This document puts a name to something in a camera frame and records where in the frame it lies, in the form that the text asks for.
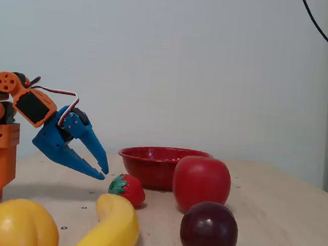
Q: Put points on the red toy strawberry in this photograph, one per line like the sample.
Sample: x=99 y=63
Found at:
x=131 y=189

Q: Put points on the yellow orange toy peach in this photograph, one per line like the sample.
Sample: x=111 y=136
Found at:
x=11 y=224

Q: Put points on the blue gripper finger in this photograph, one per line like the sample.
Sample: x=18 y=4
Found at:
x=81 y=166
x=91 y=142

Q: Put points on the red speckled bowl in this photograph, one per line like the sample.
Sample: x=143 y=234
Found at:
x=148 y=168

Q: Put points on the red toy apple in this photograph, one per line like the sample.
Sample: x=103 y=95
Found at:
x=202 y=182

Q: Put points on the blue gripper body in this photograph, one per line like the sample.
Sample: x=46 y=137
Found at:
x=53 y=136

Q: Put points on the dark purple toy plum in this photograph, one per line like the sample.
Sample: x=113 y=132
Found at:
x=208 y=235

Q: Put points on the yellow toy banana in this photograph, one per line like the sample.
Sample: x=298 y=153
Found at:
x=116 y=226

